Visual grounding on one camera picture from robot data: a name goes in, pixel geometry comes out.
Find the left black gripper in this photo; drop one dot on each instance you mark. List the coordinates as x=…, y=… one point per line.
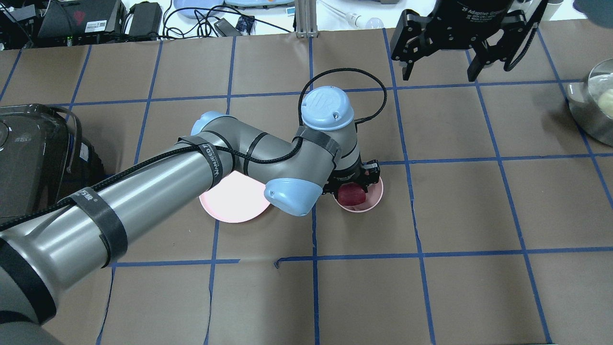
x=346, y=177

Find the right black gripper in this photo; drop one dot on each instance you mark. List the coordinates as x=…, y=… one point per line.
x=467, y=24

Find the pink bowl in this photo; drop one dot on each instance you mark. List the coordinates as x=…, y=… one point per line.
x=374, y=195

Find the red apple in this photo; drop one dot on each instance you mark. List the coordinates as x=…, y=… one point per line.
x=351, y=194

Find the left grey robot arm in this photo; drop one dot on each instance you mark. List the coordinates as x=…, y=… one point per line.
x=46, y=253

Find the pink plate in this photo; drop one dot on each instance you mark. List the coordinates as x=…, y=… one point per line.
x=236, y=199

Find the blue plate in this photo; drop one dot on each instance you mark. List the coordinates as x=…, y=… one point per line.
x=188, y=8

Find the white light bulb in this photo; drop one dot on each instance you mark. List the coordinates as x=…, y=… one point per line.
x=362, y=22

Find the steel steamer pot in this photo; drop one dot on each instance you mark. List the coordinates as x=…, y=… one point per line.
x=582, y=100

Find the white steamed bun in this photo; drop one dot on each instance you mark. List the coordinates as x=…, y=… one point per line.
x=605, y=103

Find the black power adapter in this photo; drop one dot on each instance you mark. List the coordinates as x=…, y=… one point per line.
x=145, y=21

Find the black laptop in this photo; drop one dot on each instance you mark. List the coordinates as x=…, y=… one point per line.
x=79, y=18

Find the dark grey rice cooker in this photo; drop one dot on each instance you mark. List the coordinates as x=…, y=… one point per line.
x=44, y=157

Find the aluminium frame post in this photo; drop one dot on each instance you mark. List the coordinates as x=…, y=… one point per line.
x=305, y=19

